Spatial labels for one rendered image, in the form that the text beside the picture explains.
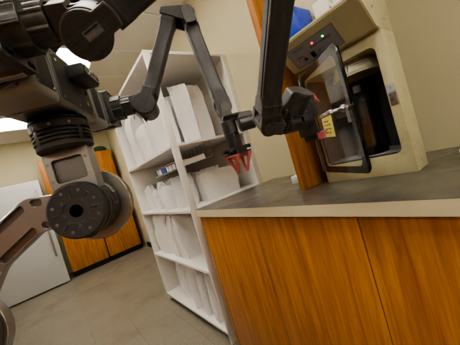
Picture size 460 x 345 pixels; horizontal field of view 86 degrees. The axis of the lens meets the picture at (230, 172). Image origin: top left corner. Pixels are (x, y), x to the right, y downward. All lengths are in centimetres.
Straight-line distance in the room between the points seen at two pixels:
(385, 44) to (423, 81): 44
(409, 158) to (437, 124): 43
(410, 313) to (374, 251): 17
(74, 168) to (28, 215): 22
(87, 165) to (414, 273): 87
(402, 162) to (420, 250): 33
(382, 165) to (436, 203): 37
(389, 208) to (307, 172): 46
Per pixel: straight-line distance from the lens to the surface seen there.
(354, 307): 97
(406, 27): 143
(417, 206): 69
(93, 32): 51
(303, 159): 109
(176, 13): 111
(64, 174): 76
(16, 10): 55
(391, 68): 98
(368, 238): 81
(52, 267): 522
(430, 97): 139
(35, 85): 61
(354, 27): 98
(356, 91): 110
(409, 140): 97
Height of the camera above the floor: 113
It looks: 2 degrees down
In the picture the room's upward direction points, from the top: 17 degrees counter-clockwise
